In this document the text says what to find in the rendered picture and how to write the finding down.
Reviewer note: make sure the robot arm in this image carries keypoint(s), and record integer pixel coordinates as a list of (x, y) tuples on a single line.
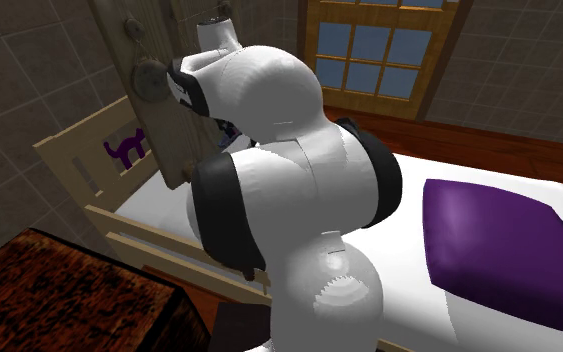
[(281, 204)]

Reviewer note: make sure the wooden board with round discs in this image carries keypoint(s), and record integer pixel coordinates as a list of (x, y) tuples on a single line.
[(174, 131)]

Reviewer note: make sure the wooden framed window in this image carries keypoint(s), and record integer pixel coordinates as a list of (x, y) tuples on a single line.
[(368, 53)]

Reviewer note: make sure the purple pillow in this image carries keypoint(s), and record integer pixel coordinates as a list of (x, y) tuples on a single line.
[(500, 244)]

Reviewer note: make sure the dark wooden bedside table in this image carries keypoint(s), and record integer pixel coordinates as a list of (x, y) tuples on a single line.
[(61, 297)]

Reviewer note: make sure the white bed with beige frame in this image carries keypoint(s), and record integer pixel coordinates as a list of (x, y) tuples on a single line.
[(400, 287)]

